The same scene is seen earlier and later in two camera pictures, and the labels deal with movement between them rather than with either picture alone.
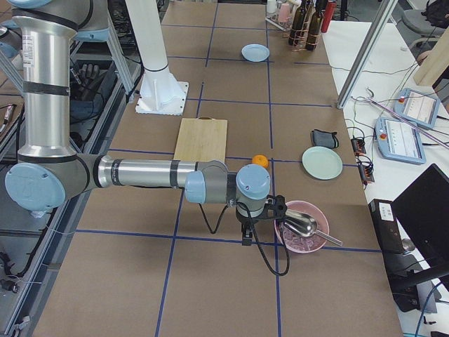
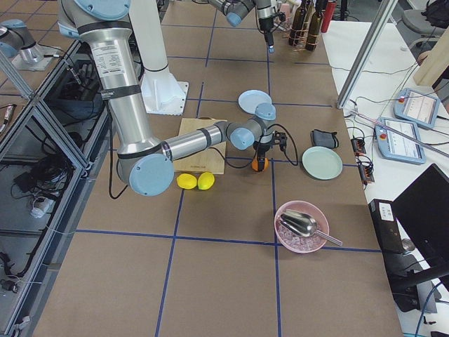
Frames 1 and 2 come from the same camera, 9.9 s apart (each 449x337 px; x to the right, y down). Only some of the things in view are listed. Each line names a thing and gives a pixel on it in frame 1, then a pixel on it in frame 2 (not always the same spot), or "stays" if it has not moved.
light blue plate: x=255 y=53 -> x=248 y=100
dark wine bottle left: x=296 y=32 stays
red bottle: x=330 y=9 stays
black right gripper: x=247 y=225 -> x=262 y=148
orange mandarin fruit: x=260 y=159 stays
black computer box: x=385 y=225 stays
